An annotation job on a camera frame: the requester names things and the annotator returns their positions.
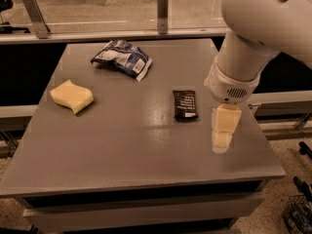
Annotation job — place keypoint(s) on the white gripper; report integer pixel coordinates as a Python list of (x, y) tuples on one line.
[(230, 86)]

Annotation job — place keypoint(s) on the black rxbar chocolate bar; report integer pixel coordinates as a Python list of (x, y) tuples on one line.
[(185, 105)]

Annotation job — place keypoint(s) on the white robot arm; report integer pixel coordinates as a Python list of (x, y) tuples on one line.
[(258, 31)]

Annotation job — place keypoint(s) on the blue chip bag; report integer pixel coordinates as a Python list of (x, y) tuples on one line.
[(126, 57)]

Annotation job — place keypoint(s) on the grey table drawer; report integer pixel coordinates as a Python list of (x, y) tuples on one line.
[(143, 212)]

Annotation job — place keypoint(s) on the yellow sponge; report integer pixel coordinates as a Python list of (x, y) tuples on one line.
[(72, 96)]

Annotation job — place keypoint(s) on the black office chair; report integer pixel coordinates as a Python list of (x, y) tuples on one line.
[(5, 27)]

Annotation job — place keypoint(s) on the black wire basket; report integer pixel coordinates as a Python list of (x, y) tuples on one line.
[(297, 215)]

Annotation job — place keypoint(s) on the middle metal glass bracket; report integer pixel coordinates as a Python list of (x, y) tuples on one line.
[(162, 16)]

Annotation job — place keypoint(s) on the metal glass bracket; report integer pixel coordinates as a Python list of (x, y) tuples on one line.
[(162, 16), (41, 29)]

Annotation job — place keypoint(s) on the left metal glass bracket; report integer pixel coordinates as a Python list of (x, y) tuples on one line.
[(41, 29)]

